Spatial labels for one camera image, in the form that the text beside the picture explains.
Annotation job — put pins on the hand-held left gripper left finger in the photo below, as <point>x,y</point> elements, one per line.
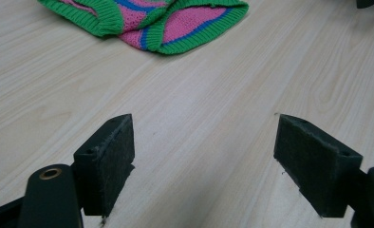
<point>107,164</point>

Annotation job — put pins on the pink green knitted garment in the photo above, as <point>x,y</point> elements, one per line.
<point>178,28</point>

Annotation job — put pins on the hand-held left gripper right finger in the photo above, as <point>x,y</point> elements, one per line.
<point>318,171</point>

